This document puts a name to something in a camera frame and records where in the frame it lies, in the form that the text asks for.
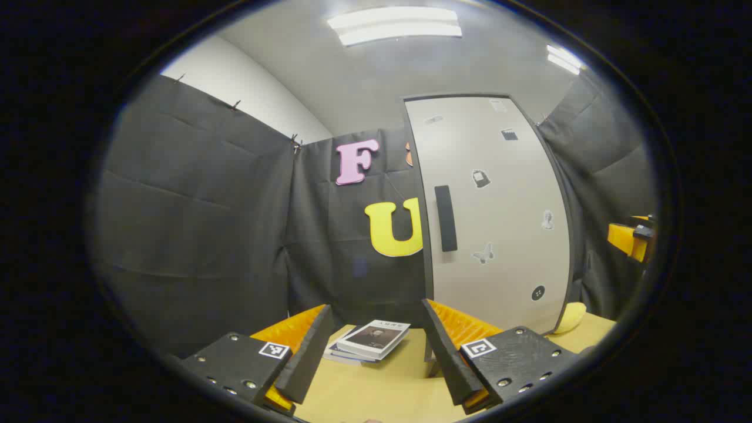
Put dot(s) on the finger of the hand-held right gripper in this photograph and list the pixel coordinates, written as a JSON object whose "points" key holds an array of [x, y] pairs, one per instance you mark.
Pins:
{"points": [[625, 239]]}

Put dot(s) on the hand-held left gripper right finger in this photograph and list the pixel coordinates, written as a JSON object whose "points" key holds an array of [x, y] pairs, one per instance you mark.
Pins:
{"points": [[449, 364]]}

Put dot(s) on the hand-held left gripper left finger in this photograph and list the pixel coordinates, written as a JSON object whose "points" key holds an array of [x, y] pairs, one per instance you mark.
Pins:
{"points": [[305, 364]]}

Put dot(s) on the light grey cabinet door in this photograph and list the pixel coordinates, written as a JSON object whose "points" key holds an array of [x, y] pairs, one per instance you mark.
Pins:
{"points": [[499, 235]]}

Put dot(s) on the dark blue book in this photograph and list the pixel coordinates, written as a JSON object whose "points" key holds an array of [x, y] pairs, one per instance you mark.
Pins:
{"points": [[346, 354]]}

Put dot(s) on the yellow lumpy toy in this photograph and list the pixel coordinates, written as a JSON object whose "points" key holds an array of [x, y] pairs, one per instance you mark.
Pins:
{"points": [[571, 317]]}

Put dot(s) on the black backdrop cloth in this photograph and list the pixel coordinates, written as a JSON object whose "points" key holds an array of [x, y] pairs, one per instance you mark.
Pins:
{"points": [[205, 235]]}

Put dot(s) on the small ceiling light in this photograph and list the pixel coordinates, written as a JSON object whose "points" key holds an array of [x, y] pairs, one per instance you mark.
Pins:
{"points": [[563, 59]]}

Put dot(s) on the long ceiling light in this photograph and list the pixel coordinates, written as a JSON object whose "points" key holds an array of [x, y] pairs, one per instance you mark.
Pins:
{"points": [[396, 24]]}

